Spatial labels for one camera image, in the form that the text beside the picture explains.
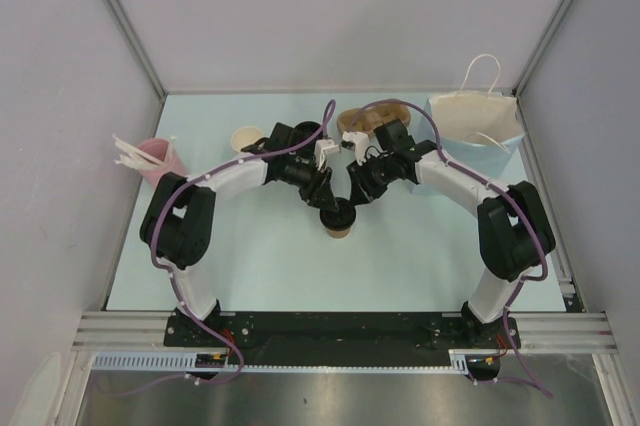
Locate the aluminium frame rail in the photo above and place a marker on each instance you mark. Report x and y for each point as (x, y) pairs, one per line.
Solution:
(121, 331)

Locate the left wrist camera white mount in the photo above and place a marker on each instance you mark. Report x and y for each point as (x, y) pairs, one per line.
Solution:
(322, 150)

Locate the stack of brown paper cups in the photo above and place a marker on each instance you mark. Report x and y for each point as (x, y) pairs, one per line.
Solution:
(245, 136)

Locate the pink cup holder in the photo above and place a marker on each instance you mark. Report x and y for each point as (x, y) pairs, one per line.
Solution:
(157, 147)

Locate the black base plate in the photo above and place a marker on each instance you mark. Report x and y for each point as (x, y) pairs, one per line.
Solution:
(357, 339)

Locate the brown cup carrier stack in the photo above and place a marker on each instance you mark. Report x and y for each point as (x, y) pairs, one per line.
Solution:
(367, 121)

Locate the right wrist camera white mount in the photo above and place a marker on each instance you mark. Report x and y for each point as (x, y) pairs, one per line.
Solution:
(358, 143)

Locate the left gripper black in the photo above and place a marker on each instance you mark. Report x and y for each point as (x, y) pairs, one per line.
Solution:
(317, 193)

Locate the stack of black lids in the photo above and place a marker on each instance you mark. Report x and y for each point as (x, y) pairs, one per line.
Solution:
(302, 131)

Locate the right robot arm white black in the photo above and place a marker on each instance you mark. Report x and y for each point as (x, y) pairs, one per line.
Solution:
(514, 232)

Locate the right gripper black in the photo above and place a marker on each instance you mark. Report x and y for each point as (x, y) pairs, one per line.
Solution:
(362, 190)

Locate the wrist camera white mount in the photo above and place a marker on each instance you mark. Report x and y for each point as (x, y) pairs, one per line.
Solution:
(322, 150)
(358, 143)

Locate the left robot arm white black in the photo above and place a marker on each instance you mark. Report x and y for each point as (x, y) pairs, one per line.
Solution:
(178, 223)

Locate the light blue paper bag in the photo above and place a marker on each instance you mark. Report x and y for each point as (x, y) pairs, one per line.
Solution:
(478, 128)

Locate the single brown paper cup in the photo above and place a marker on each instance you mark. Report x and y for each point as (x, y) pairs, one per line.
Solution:
(338, 233)

